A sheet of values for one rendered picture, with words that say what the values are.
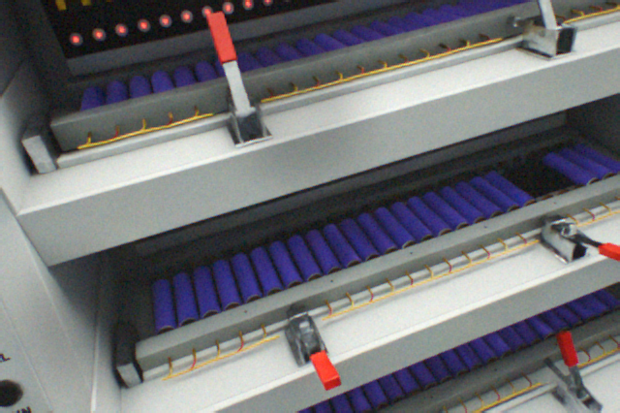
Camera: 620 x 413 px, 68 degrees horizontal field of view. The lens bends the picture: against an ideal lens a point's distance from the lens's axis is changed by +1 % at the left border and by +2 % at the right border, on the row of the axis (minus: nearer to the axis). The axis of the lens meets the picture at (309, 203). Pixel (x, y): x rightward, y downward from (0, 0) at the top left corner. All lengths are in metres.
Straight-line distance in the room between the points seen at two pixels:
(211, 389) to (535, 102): 0.36
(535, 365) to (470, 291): 0.19
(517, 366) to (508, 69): 0.34
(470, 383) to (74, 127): 0.47
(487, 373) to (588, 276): 0.16
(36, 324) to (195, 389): 0.13
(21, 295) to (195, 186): 0.13
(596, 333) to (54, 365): 0.56
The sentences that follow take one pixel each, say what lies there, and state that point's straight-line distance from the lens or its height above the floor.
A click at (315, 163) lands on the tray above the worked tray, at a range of 0.35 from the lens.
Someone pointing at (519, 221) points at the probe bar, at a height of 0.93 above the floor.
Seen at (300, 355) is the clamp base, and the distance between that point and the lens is 0.39.
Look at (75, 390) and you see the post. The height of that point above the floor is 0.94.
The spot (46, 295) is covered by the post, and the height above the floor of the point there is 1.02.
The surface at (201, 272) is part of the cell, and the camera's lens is 0.48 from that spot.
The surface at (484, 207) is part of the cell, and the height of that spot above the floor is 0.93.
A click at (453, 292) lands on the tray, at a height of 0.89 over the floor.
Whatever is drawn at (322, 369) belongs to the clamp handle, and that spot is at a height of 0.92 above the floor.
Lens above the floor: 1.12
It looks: 16 degrees down
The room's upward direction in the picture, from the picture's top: 14 degrees counter-clockwise
